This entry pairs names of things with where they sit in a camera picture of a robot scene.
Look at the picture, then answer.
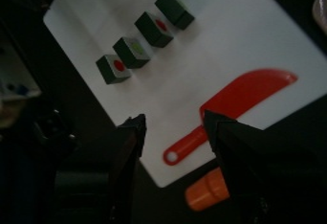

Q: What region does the toy sushi piece red centre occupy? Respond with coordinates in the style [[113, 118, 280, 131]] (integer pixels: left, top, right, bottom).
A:
[[133, 11, 174, 49], [94, 54, 133, 85]]

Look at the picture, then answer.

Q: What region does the white plastic cutting board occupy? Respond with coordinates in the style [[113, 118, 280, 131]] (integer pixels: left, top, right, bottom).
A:
[[42, 0, 327, 189]]

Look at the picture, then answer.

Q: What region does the white object with blue marks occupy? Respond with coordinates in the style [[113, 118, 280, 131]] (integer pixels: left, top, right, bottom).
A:
[[0, 40, 42, 101]]

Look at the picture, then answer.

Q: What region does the toy sushi piece green centre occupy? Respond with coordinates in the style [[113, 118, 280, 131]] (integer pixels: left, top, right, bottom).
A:
[[110, 36, 152, 70], [153, 0, 196, 31]]

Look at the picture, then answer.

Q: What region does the orange toy carrot green top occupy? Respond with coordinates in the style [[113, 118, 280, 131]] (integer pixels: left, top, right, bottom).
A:
[[184, 166, 230, 213]]

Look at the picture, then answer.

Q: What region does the red toy knife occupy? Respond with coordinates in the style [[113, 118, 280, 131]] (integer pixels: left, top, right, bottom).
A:
[[162, 68, 299, 167]]

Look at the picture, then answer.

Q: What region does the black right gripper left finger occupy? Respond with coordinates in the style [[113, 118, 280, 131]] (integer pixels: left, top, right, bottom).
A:
[[52, 113, 148, 224]]

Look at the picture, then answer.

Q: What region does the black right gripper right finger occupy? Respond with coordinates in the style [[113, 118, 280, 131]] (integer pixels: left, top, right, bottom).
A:
[[201, 109, 327, 224]]

